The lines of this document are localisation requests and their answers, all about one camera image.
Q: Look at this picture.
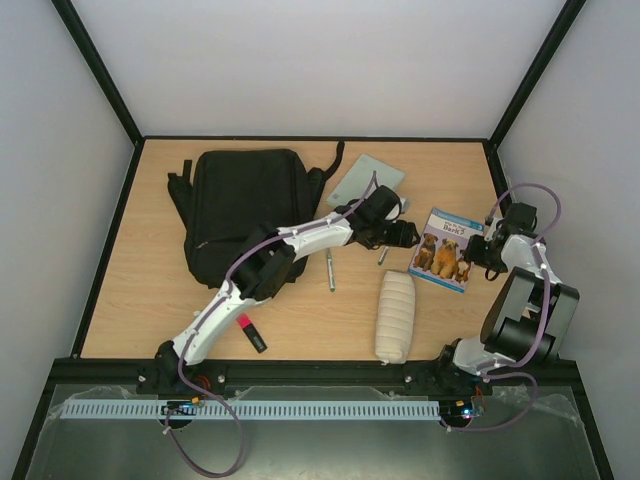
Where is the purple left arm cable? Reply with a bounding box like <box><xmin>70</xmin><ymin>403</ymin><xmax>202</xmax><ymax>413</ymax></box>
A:
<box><xmin>164</xmin><ymin>169</ymin><xmax>381</xmax><ymax>475</ymax></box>

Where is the blue cap white marker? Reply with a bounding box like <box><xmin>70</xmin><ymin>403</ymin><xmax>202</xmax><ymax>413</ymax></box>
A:
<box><xmin>377</xmin><ymin>246</ymin><xmax>390</xmax><ymax>266</ymax></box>

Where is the grey hardcover book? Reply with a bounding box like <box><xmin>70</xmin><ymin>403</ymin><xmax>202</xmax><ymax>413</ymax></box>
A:
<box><xmin>327</xmin><ymin>154</ymin><xmax>405</xmax><ymax>207</ymax></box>

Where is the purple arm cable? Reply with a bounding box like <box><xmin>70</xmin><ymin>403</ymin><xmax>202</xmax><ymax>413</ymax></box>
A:
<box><xmin>444</xmin><ymin>182</ymin><xmax>564</xmax><ymax>432</ymax></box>
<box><xmin>164</xmin><ymin>169</ymin><xmax>381</xmax><ymax>475</ymax></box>

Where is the dog picture book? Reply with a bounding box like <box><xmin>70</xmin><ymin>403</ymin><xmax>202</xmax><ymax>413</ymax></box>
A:
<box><xmin>408</xmin><ymin>208</ymin><xmax>484</xmax><ymax>293</ymax></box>

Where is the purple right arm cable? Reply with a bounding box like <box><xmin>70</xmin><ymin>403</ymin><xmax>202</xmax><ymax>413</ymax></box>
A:
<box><xmin>444</xmin><ymin>182</ymin><xmax>564</xmax><ymax>432</ymax></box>

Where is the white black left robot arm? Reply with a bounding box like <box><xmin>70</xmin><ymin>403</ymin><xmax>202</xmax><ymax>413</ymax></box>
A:
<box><xmin>154</xmin><ymin>182</ymin><xmax>419</xmax><ymax>384</ymax></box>

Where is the black student backpack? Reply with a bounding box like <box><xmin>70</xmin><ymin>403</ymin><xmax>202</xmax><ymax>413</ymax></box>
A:
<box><xmin>167</xmin><ymin>141</ymin><xmax>345</xmax><ymax>288</ymax></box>

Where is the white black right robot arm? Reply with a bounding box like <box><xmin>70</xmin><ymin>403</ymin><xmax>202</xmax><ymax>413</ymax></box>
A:
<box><xmin>436</xmin><ymin>203</ymin><xmax>580</xmax><ymax>392</ymax></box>

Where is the beige fabric pencil case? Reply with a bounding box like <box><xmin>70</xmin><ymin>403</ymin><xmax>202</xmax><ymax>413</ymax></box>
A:
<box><xmin>374</xmin><ymin>270</ymin><xmax>416</xmax><ymax>365</ymax></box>

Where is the green cap white marker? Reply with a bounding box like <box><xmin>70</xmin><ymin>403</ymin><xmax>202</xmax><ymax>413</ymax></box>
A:
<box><xmin>326</xmin><ymin>249</ymin><xmax>336</xmax><ymax>292</ymax></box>

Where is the light blue cable duct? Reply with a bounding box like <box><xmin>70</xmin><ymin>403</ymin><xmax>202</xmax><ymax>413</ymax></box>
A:
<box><xmin>60</xmin><ymin>399</ymin><xmax>440</xmax><ymax>421</ymax></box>

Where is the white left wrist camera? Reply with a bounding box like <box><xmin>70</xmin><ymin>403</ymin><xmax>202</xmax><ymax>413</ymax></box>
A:
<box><xmin>388</xmin><ymin>197</ymin><xmax>410</xmax><ymax>218</ymax></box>

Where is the black enclosure frame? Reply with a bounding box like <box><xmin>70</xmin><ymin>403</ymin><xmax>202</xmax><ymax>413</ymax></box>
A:
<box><xmin>11</xmin><ymin>1</ymin><xmax>613</xmax><ymax>479</ymax></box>

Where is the pink black highlighter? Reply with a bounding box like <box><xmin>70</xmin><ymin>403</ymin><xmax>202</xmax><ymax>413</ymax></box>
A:
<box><xmin>236</xmin><ymin>314</ymin><xmax>267</xmax><ymax>354</ymax></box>

